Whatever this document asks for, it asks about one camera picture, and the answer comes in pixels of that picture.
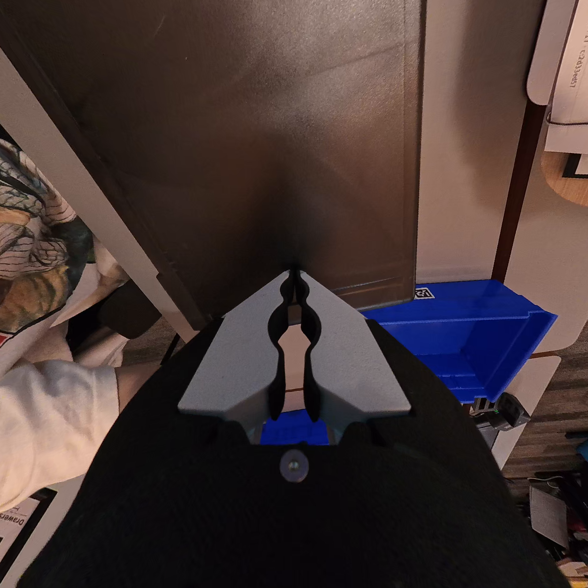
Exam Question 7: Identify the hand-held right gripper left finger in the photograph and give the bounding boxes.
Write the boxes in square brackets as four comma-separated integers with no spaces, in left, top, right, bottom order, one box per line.
[177,270,295,424]

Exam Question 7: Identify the person's right forearm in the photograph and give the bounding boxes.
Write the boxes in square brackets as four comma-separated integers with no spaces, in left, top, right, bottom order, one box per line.
[114,363,154,414]

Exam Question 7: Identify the grey flat sheet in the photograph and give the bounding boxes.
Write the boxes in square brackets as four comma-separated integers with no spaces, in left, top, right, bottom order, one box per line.
[528,486,569,548]

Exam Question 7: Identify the grey desk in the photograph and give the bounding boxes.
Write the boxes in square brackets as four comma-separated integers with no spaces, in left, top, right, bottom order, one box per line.
[0,0,588,588]

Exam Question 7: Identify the wooden instruction board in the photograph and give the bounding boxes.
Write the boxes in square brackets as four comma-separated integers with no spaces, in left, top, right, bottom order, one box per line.
[526,0,588,207]

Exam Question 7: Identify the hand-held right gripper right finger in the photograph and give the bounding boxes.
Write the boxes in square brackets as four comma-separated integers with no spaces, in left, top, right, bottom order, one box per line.
[296,270,412,428]

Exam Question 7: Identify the black framed instruction sheet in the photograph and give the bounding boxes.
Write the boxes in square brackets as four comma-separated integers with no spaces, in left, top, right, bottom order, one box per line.
[0,487,59,577]

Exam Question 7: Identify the blue plastic bin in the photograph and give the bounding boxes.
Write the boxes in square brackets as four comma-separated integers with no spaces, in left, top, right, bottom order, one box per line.
[259,279,559,446]

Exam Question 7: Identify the black charger case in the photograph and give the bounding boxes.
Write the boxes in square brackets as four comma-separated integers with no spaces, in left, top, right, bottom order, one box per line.
[487,392,531,432]

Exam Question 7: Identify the black storage cabinet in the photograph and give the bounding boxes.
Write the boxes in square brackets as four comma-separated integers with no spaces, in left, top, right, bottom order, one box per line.
[0,0,427,329]

